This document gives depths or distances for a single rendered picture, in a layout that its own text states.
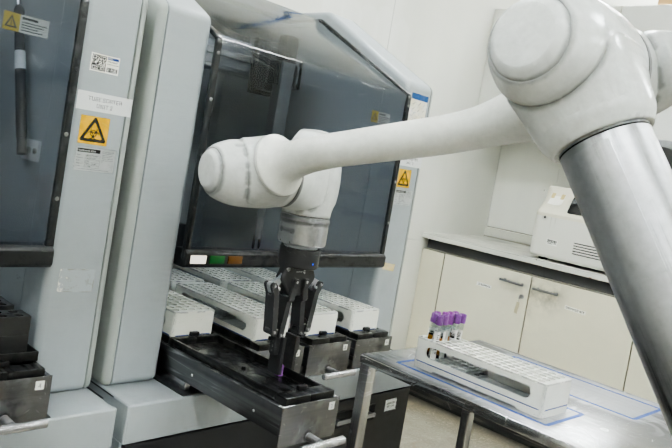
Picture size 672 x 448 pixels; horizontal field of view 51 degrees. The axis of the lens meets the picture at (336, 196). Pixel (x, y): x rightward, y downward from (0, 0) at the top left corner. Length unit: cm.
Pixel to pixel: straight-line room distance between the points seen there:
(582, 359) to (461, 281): 72
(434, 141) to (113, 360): 71
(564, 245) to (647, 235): 273
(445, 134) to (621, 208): 37
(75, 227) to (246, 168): 33
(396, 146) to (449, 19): 282
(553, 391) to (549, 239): 219
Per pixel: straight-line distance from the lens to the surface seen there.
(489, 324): 366
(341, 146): 105
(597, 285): 345
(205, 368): 133
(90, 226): 127
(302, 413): 121
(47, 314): 128
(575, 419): 140
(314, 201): 122
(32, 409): 122
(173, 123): 133
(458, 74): 394
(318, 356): 158
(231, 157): 109
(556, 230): 349
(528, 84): 76
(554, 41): 75
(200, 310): 147
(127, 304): 135
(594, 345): 343
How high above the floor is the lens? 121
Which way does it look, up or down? 3 degrees down
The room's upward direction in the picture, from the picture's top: 10 degrees clockwise
